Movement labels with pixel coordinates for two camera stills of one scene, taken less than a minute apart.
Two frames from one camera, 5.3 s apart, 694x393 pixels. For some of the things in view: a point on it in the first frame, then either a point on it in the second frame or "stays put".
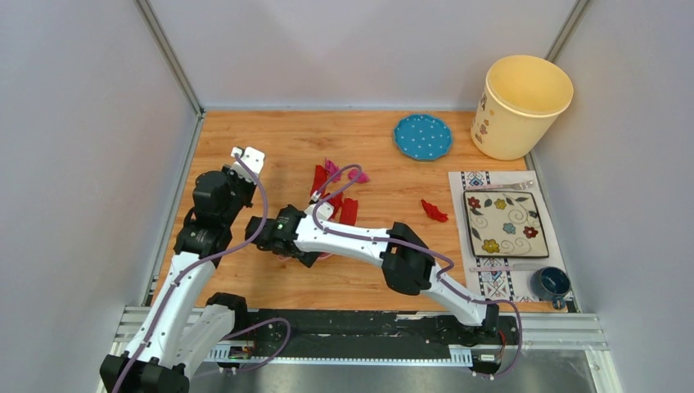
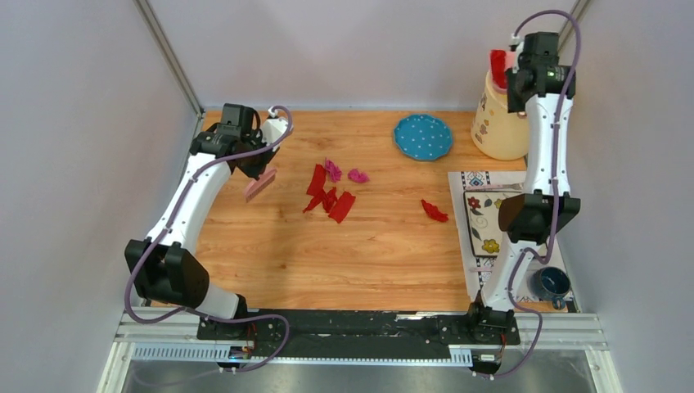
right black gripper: [306, 257] to [515, 105]
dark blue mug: [551, 283] stays put
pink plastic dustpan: [322, 255] to [511, 58]
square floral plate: [507, 224] stays put
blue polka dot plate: [422, 137] stays put
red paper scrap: [320, 177] stays put
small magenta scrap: [362, 178] stays put
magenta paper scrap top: [331, 170] stays put
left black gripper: [232, 176] to [257, 171]
